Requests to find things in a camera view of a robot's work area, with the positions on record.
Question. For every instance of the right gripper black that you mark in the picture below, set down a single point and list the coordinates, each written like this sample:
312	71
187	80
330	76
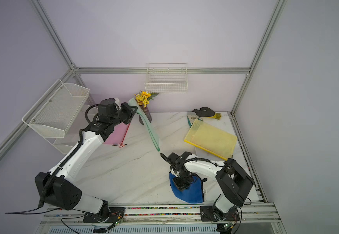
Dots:
181	185

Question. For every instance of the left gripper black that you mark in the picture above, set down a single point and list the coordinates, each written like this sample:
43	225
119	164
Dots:
130	110

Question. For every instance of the blue microfiber cleaning cloth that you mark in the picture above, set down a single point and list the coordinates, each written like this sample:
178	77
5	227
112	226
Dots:
193	194

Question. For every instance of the green zipper mesh document bag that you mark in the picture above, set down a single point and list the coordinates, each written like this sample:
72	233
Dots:
153	135

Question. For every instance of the yellow mesh document bag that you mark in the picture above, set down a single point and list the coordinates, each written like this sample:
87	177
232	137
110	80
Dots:
211	139

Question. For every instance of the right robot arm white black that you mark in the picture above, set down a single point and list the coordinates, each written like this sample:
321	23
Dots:
234	182

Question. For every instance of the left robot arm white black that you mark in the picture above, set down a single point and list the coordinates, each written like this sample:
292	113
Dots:
57	187

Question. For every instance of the pink mesh document bag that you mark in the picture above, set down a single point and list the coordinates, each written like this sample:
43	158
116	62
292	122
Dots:
116	138

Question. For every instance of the dark purple glass vase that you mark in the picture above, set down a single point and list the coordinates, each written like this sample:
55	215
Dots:
147	113

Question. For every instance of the yellow artificial flowers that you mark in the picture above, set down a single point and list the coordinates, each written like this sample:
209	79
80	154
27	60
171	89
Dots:
143	98

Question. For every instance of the white two-tier mesh shelf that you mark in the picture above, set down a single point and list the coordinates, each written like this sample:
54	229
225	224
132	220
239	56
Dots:
59	114

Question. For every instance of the green white work glove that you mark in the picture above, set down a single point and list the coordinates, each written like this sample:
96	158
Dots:
192	116

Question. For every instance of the black yellow work glove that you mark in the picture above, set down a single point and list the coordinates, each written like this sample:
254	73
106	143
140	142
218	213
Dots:
206	112

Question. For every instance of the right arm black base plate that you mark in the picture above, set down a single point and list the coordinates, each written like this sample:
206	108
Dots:
211	213

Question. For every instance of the white wire wall basket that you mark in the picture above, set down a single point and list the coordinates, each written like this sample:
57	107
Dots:
166	78

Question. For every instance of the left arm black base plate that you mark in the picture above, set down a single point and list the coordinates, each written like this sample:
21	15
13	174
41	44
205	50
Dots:
110	215

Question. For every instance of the aluminium frame rail base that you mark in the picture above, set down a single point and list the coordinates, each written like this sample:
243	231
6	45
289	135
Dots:
258	218

